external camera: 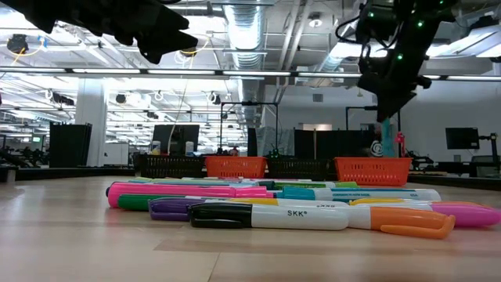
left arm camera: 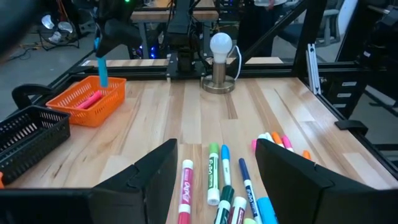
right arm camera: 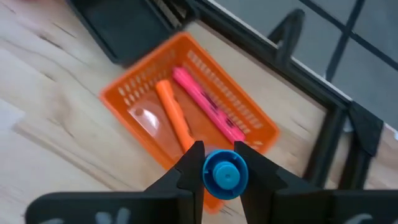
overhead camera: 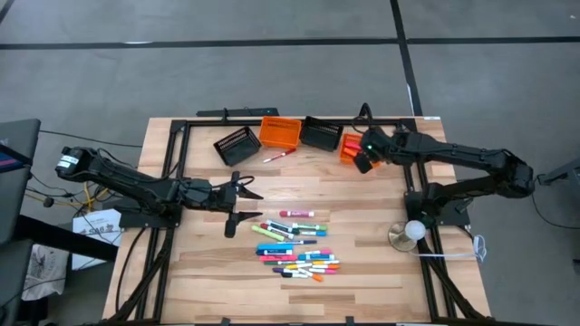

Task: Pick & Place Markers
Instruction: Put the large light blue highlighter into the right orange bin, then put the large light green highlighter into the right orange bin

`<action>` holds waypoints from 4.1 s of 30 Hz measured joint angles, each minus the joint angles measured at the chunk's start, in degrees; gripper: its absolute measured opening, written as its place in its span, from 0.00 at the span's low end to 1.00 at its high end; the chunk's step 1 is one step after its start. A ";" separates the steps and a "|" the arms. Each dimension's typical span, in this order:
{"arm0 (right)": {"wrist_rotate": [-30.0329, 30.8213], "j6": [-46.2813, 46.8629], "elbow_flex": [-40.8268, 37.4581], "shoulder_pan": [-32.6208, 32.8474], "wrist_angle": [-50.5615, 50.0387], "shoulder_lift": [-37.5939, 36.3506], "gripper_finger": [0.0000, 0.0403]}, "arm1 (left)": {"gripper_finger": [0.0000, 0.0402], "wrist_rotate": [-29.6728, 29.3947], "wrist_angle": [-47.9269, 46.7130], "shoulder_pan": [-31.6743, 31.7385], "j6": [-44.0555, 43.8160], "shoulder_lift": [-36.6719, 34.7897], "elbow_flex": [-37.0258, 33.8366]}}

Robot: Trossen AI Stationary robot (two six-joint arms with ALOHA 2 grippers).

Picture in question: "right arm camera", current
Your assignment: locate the orange highlighter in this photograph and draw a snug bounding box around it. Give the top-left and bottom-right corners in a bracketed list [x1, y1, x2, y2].
[155, 79, 197, 153]

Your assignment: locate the orange slotted plastic basket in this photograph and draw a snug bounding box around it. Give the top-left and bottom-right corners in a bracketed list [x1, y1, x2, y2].
[99, 30, 280, 215]

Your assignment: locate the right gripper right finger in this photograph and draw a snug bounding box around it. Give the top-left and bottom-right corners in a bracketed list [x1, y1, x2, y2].
[233, 141, 398, 224]

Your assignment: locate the black metal table frame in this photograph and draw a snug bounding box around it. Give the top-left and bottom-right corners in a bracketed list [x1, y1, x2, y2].
[186, 0, 385, 190]

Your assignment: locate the pink highlighter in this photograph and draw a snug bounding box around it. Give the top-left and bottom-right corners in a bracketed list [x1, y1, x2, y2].
[172, 66, 247, 144]

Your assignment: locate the black slotted plastic basket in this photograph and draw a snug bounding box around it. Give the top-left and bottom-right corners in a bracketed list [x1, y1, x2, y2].
[67, 0, 200, 68]

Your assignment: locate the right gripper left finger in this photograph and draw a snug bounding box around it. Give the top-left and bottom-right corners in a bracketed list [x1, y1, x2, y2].
[24, 141, 206, 224]

